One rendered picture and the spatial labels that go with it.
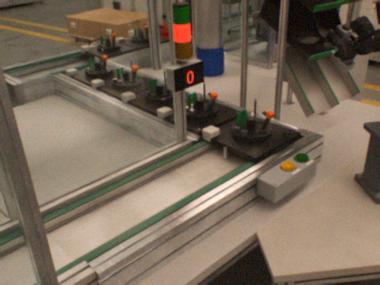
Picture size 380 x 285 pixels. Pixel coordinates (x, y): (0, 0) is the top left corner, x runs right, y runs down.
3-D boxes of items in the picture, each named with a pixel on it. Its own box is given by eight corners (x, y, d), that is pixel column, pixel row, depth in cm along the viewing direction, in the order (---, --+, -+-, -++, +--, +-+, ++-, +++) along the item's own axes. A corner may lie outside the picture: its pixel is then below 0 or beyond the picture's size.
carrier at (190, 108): (243, 117, 159) (244, 86, 153) (199, 138, 145) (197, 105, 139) (200, 101, 175) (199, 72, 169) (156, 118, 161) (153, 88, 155)
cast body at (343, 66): (351, 70, 136) (362, 53, 131) (342, 72, 134) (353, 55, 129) (334, 54, 140) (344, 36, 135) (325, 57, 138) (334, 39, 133)
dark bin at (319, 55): (334, 55, 146) (344, 37, 140) (307, 62, 140) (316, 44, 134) (285, 10, 159) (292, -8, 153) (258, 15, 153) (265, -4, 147)
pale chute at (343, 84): (352, 97, 163) (360, 91, 159) (329, 105, 156) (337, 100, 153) (319, 36, 168) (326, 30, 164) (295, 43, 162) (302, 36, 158)
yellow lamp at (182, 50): (195, 56, 125) (194, 40, 123) (182, 60, 122) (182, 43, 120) (184, 53, 129) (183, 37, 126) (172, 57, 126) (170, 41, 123)
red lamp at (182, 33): (194, 40, 123) (193, 23, 121) (182, 43, 120) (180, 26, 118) (183, 37, 126) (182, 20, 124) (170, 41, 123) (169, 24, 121)
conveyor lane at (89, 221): (298, 159, 147) (300, 135, 142) (90, 291, 98) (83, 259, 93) (237, 135, 166) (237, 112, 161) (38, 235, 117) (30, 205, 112)
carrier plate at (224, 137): (300, 138, 143) (300, 131, 142) (255, 163, 129) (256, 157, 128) (247, 118, 158) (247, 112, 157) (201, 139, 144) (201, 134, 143)
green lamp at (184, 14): (193, 22, 121) (193, 5, 118) (180, 26, 118) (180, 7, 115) (182, 20, 124) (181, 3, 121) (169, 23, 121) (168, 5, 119)
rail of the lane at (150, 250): (321, 161, 146) (324, 133, 141) (104, 307, 94) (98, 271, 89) (307, 155, 149) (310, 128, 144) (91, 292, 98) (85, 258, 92)
